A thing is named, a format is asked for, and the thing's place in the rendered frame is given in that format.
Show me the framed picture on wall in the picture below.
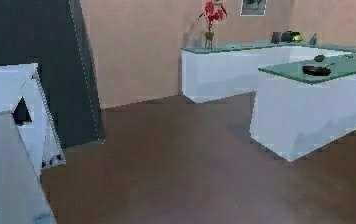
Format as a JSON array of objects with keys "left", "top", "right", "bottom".
[{"left": 239, "top": 0, "right": 268, "bottom": 17}]

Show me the white island with teal top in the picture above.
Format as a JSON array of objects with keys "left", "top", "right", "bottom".
[{"left": 249, "top": 53, "right": 356, "bottom": 163}]

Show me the grey-white cabinet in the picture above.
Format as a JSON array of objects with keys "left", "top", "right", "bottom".
[{"left": 0, "top": 112, "right": 58, "bottom": 224}]

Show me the black frying pan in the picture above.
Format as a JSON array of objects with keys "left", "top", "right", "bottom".
[{"left": 301, "top": 62, "right": 336, "bottom": 77}]

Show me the white counter with teal top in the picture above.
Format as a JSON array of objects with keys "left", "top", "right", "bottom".
[{"left": 180, "top": 40, "right": 356, "bottom": 104}]

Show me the black kitchen appliance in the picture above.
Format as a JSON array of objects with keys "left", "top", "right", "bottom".
[{"left": 281, "top": 30, "right": 295, "bottom": 43}]

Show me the red flower plant in vase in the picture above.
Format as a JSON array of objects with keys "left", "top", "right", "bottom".
[{"left": 198, "top": 0, "right": 228, "bottom": 51}]

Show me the dark grey refrigerator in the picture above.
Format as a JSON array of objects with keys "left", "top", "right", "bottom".
[{"left": 0, "top": 0, "right": 106, "bottom": 150}]

